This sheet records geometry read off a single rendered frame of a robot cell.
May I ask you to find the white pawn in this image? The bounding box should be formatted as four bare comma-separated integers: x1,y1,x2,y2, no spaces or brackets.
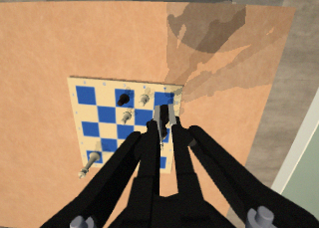
121,113,132,124
140,95,149,107

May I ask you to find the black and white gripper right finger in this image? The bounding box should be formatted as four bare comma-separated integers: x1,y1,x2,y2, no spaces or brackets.
168,104,319,228

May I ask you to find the blue and cream chessboard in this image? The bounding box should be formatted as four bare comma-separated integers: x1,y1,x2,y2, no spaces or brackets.
67,77,182,173

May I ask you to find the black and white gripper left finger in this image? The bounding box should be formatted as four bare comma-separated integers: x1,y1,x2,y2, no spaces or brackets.
40,106,161,228

